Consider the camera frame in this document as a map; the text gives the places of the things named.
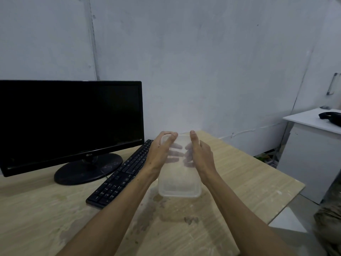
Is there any black computer monitor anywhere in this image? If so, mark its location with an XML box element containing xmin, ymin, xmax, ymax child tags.
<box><xmin>0</xmin><ymin>80</ymin><xmax>145</xmax><ymax>186</ymax></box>

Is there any person's left hand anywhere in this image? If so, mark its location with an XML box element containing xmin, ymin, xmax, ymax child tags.
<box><xmin>144</xmin><ymin>131</ymin><xmax>185</xmax><ymax>182</ymax></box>

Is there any dark floor clutter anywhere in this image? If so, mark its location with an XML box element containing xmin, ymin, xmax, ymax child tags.
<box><xmin>254</xmin><ymin>149</ymin><xmax>280</xmax><ymax>167</ymax></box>

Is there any white floor block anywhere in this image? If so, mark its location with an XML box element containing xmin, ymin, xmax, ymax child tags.
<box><xmin>269</xmin><ymin>208</ymin><xmax>315</xmax><ymax>234</ymax></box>

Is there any black bag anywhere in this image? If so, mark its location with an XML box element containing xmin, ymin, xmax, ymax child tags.
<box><xmin>318</xmin><ymin>112</ymin><xmax>341</xmax><ymax>128</ymax></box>

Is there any white wall cable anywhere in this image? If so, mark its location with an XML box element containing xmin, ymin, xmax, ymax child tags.
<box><xmin>218</xmin><ymin>122</ymin><xmax>286</xmax><ymax>139</ymax></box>

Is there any person's right hand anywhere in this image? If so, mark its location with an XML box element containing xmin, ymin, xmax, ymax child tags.
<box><xmin>184</xmin><ymin>130</ymin><xmax>217</xmax><ymax>185</ymax></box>

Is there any person's right forearm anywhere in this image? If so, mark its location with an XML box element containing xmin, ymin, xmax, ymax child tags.
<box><xmin>202</xmin><ymin>170</ymin><xmax>296</xmax><ymax>256</ymax></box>

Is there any person's left forearm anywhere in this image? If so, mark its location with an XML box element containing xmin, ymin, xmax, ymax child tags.
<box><xmin>56</xmin><ymin>167</ymin><xmax>160</xmax><ymax>256</ymax></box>

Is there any silver door handle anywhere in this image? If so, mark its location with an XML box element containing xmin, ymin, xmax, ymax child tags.
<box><xmin>326</xmin><ymin>73</ymin><xmax>340</xmax><ymax>96</ymax></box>

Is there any white side desk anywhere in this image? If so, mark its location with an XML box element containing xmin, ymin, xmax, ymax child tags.
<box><xmin>277</xmin><ymin>108</ymin><xmax>341</xmax><ymax>205</ymax></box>

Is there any light wooden table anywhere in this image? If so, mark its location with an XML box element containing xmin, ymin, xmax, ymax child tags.
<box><xmin>0</xmin><ymin>130</ymin><xmax>306</xmax><ymax>256</ymax></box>

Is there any black keyboard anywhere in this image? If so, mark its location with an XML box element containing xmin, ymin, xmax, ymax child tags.
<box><xmin>86</xmin><ymin>139</ymin><xmax>155</xmax><ymax>210</ymax></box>

